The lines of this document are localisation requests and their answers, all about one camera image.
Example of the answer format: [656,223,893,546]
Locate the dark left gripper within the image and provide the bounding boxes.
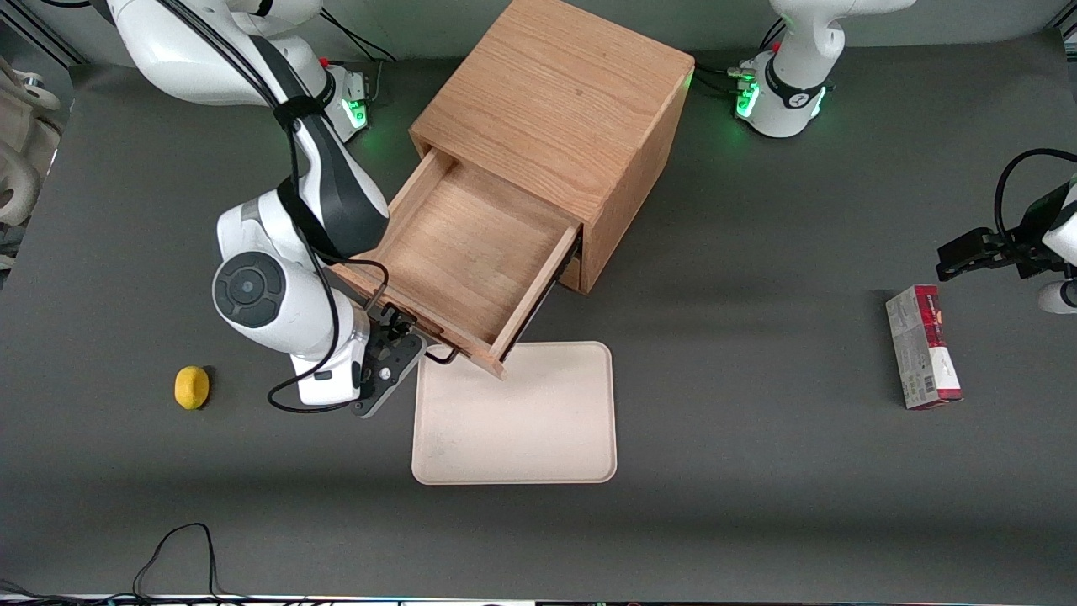
[936,185,1071,284]

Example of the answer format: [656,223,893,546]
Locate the wooden drawer with long handle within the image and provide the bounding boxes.
[335,147,583,380]

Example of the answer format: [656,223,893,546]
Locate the oak wooden drawer cabinet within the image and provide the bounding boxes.
[410,0,696,295]

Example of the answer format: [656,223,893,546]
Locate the grey and red carton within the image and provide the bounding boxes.
[885,284,964,411]

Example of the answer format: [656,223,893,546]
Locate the beige plastic tray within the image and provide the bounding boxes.
[411,341,618,486]

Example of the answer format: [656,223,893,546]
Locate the yellow lemon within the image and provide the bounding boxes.
[174,365,210,411]

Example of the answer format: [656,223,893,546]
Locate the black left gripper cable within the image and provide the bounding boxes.
[995,149,1077,241]

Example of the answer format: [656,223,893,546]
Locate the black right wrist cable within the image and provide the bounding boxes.
[160,0,392,415]

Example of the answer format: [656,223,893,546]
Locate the black cable on table edge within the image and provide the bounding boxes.
[0,523,253,606]

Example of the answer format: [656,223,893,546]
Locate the black right arm base cable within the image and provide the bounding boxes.
[320,13,396,65]

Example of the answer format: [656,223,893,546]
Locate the black arm base cable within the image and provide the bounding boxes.
[694,17,788,98]
[320,13,396,65]

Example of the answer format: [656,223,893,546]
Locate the black left arm base cable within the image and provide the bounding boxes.
[694,17,788,98]

